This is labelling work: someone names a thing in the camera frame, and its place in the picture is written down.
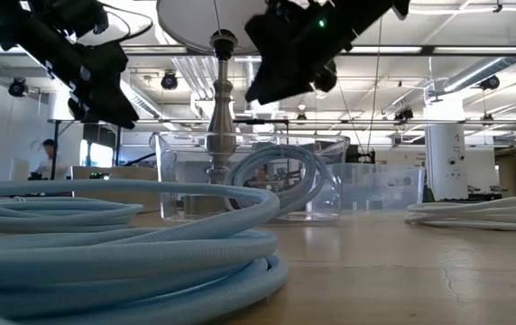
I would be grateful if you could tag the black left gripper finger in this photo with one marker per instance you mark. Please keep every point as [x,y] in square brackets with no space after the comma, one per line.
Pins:
[109,106]

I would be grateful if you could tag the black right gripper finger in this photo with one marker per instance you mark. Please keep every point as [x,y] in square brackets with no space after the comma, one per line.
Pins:
[285,63]

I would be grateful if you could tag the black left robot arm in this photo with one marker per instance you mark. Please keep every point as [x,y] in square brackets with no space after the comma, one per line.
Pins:
[23,36]

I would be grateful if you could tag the person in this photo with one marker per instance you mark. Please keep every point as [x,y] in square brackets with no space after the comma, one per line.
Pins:
[49,162]

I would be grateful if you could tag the white shade silver table lamp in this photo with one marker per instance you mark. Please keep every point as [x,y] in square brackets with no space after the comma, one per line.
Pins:
[222,135]

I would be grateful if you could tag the large clear plastic bin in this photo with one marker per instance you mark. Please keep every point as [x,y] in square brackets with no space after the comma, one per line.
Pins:
[172,189]

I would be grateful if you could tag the small clear plastic bin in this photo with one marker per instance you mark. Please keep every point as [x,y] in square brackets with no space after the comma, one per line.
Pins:
[375,189]

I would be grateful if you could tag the white round pillar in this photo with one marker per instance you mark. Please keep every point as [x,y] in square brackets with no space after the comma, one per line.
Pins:
[445,158]

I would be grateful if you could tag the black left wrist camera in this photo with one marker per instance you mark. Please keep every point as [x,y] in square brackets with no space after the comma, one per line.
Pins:
[77,15]

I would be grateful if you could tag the black ceiling light rail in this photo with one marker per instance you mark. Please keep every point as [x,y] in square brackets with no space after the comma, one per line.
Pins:
[427,50]

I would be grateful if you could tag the silver ceiling duct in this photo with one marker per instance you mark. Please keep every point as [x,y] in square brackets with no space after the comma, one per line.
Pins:
[488,67]

